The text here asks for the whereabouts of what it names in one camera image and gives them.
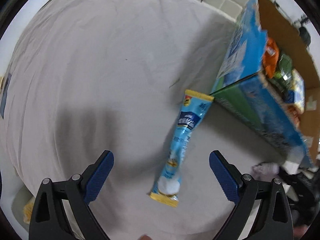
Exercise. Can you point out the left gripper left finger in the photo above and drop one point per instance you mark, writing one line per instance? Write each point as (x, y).
(49, 219)

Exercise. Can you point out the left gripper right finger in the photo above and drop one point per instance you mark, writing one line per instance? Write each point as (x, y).
(273, 220)

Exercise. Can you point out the pink sock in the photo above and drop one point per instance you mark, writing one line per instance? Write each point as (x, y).
(265, 171)

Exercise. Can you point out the yellow blue tissue pack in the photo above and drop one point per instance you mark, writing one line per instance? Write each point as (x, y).
(296, 92)

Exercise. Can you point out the light blue snack stick packet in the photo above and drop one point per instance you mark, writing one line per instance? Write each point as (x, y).
(194, 108)

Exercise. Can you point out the green snack bag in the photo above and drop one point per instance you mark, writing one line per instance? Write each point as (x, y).
(282, 78)

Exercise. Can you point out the orange snack packet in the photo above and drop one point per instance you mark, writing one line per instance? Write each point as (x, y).
(270, 57)

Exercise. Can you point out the blue smartphone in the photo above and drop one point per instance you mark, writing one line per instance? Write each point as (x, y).
(5, 94)

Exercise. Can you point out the cardboard box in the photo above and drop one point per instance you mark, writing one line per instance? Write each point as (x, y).
(242, 87)

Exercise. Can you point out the grey table cloth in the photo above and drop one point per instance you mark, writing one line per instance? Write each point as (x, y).
(95, 75)

